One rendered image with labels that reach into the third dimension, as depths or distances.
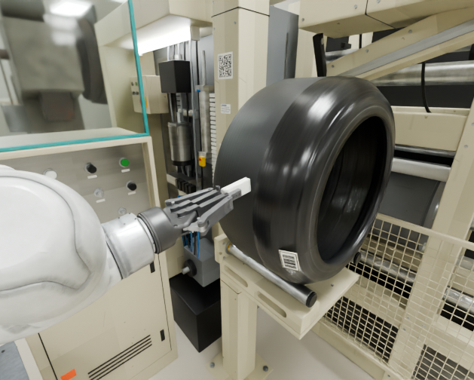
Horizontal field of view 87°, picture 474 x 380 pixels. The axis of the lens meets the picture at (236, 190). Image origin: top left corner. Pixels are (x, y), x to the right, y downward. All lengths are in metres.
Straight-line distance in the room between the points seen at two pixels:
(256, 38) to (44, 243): 0.81
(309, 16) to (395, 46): 0.29
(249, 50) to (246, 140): 0.37
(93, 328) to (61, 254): 1.12
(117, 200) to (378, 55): 1.08
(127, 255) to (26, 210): 0.21
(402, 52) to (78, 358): 1.63
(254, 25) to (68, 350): 1.37
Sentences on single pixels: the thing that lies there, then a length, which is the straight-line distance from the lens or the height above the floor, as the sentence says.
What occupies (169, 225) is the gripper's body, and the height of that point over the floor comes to 1.23.
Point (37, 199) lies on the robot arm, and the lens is 0.21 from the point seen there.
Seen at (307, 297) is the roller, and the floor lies 0.91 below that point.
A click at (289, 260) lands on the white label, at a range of 0.58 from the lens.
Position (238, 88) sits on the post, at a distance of 0.84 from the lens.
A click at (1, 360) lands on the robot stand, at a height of 0.65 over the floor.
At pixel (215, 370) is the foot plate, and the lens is 1.69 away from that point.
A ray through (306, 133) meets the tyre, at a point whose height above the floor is 1.36.
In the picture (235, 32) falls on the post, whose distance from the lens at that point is 0.86.
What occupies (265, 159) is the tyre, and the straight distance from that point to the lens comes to 0.52.
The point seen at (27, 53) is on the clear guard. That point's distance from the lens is 1.00.
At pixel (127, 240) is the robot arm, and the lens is 0.39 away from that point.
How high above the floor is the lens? 1.43
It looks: 21 degrees down
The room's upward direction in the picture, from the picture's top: straight up
